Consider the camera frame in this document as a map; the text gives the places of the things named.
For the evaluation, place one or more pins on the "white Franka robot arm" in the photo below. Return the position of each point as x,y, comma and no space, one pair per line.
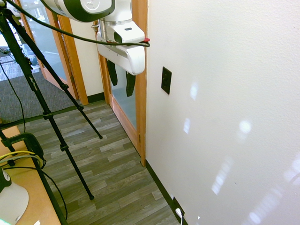
77,8

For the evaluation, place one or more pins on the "black floor wall outlet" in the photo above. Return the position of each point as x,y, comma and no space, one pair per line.
179,207

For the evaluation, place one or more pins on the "black baseboard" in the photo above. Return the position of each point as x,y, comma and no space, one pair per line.
164,189

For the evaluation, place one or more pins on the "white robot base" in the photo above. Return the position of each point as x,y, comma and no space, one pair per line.
11,199

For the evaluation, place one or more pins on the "black table clamp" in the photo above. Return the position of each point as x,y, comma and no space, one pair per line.
25,143

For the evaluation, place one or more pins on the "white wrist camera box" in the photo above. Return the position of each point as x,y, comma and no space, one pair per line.
124,32

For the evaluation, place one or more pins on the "white power plug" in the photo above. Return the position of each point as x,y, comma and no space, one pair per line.
179,212

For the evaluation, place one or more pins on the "black camera tripod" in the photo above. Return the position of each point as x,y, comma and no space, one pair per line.
44,110

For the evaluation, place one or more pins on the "wooden framed glass partition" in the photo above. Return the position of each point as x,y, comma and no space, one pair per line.
49,44

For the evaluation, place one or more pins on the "wooden glass door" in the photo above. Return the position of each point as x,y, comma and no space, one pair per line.
127,93

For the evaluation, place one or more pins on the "black wall light switch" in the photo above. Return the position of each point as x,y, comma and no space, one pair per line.
166,80

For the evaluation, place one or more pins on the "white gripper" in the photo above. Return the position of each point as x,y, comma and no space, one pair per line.
122,55

